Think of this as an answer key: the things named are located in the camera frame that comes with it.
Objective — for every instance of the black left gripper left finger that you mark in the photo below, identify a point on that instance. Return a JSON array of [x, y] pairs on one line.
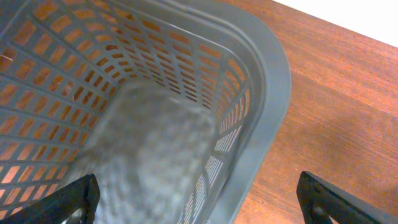
[[83, 194]]

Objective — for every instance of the grey plastic mesh basket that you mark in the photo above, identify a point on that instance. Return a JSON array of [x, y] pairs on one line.
[[172, 105]]

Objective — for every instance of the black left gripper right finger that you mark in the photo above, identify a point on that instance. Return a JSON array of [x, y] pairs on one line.
[[323, 202]]

